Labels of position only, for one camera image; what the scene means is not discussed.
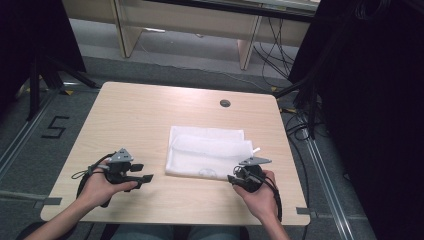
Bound metal floor rail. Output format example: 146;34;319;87
303;131;355;240
0;89;58;182

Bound person's left hand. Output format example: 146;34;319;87
81;159;139;209

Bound grey tape strip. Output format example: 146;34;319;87
295;206;317;217
32;196;63;210

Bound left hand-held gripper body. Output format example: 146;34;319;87
104;148;141;193

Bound grey left gripper cord loop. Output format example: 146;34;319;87
70;168;101;181

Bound person's legs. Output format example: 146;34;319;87
109;224;250;240

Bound black hanging cables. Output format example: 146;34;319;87
252;16;298;80

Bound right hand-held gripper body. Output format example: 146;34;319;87
233;155;273;194

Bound person's right hand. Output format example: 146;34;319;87
232;169;280;223

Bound light wooden desk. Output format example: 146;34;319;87
61;0;322;71

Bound black metal stand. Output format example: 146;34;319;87
274;75;322;140
25;54;102;122

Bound white towel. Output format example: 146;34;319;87
165;133;262;182
168;125;246;143

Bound black floor cables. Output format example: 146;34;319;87
282;108;314;240

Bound black curtain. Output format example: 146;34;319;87
0;0;87;113
287;0;424;240

